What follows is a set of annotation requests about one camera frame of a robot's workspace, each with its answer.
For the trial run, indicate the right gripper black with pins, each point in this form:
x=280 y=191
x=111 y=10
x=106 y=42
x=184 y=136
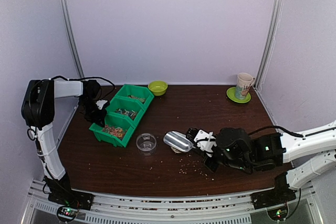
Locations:
x=211 y=167

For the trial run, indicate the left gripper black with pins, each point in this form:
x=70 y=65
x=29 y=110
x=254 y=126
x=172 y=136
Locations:
x=100 y=118

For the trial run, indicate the metal scoop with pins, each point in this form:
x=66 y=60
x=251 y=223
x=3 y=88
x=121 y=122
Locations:
x=177 y=140

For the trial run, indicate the green three-compartment candy bin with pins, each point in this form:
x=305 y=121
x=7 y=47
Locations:
x=121 y=100

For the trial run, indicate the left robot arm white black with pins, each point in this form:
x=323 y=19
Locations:
x=47 y=152

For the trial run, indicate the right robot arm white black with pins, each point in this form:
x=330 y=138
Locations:
x=319 y=142

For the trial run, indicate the orange candies pile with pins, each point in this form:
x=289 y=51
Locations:
x=115 y=131

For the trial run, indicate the dark wrapped candies pile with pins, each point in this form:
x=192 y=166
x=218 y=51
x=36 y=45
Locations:
x=130 y=113

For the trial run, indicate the green wrapped candies pile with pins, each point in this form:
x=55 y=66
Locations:
x=142 y=100

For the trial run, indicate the clear plastic jar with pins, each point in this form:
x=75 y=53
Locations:
x=146 y=144

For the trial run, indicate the small green bowl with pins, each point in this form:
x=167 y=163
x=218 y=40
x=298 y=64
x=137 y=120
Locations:
x=158 y=88

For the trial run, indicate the green saucer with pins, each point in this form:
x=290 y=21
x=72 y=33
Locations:
x=238 y=95

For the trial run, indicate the patterned ceramic mug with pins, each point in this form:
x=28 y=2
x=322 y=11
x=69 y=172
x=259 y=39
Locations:
x=245 y=81

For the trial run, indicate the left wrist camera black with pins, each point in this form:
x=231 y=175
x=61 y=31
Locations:
x=92 y=88

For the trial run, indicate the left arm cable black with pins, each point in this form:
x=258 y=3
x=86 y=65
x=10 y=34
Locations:
x=99 y=79

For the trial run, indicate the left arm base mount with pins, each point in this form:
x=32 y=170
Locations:
x=70 y=204

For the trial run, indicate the left aluminium frame post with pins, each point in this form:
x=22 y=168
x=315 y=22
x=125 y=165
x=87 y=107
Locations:
x=71 y=38

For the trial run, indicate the aluminium frame post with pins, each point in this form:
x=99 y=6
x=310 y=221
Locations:
x=71 y=38
x=269 y=45

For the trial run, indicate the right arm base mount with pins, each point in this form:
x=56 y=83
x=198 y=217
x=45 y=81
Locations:
x=275 y=201

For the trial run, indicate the right aluminium frame post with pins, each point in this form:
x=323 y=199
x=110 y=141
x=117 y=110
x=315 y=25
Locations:
x=269 y=45

